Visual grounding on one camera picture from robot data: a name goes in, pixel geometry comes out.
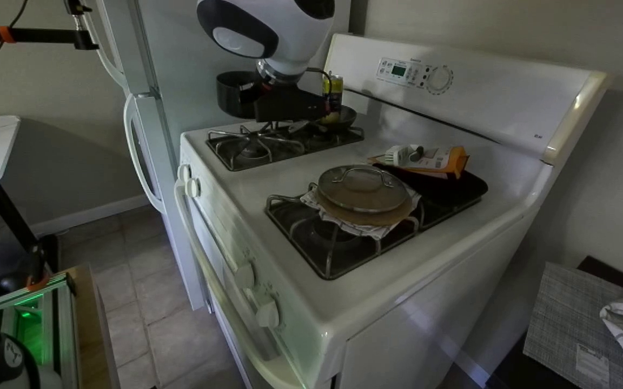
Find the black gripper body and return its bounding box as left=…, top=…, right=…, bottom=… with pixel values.
left=254, top=75, right=330, bottom=122

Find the grey saucepan with long handle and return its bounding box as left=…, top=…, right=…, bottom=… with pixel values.
left=215, top=68, right=308, bottom=121

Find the glass pot lid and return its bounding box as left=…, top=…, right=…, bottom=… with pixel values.
left=316, top=161, right=409, bottom=215

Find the stove control panel with display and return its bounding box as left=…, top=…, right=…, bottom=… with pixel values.
left=375, top=55, right=460, bottom=96

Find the white gas stove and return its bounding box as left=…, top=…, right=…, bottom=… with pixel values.
left=172, top=30, right=615, bottom=389

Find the black double burner grate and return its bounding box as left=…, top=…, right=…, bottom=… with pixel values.
left=263, top=181, right=473, bottom=283
left=204, top=118, right=368, bottom=172

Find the dark frying pan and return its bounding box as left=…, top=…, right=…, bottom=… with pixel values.
left=316, top=105, right=360, bottom=132

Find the large refrigerator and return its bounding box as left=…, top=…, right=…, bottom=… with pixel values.
left=94, top=0, right=356, bottom=313

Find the white cloth under lid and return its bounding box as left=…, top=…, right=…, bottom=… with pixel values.
left=300, top=180, right=425, bottom=241

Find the orange item on tray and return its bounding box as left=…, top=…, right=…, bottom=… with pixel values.
left=367, top=142, right=473, bottom=181

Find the black baking tray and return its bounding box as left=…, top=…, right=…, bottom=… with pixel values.
left=371, top=159, right=492, bottom=226

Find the black bar with orange tape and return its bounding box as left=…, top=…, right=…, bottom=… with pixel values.
left=0, top=24, right=103, bottom=52

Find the wooden board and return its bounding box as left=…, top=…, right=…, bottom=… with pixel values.
left=63, top=263, right=124, bottom=389

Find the long refrigerator door handle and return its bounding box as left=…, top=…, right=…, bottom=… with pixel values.
left=122, top=91, right=168, bottom=215

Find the white oven door handle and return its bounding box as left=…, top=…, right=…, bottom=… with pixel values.
left=172, top=180, right=308, bottom=389

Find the short refrigerator door handle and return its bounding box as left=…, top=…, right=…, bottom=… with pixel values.
left=71, top=0, right=133, bottom=93

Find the aluminium mount frame green lit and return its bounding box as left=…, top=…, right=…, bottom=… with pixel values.
left=0, top=274, right=79, bottom=389

